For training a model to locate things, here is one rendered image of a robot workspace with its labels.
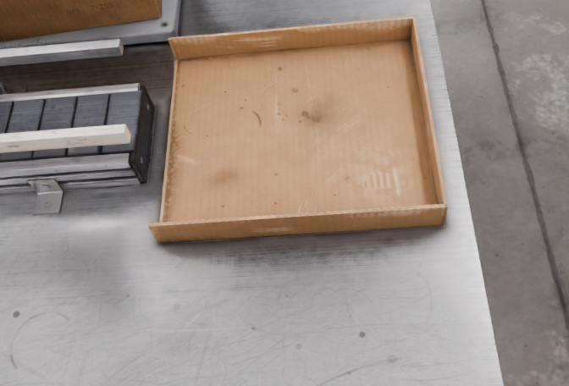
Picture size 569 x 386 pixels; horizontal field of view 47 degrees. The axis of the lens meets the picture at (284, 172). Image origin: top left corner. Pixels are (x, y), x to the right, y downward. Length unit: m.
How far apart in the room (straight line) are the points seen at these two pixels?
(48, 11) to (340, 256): 0.48
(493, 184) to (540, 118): 0.25
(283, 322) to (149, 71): 0.38
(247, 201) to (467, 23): 1.42
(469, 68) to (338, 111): 1.19
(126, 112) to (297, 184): 0.21
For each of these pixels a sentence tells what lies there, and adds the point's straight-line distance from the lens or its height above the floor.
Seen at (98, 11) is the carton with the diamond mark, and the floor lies 0.88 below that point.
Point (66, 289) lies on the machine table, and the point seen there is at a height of 0.83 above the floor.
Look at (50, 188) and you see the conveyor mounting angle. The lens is 0.78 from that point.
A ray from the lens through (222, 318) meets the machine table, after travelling 0.66.
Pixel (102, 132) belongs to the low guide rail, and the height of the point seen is 0.92.
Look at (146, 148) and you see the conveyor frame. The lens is 0.76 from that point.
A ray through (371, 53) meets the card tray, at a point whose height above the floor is 0.83.
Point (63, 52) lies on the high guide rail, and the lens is 0.73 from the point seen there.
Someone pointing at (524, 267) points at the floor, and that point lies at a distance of 1.62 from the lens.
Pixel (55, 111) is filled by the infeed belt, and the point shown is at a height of 0.88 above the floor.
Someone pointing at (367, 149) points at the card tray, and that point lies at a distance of 0.73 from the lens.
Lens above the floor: 1.44
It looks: 57 degrees down
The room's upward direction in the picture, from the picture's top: 12 degrees counter-clockwise
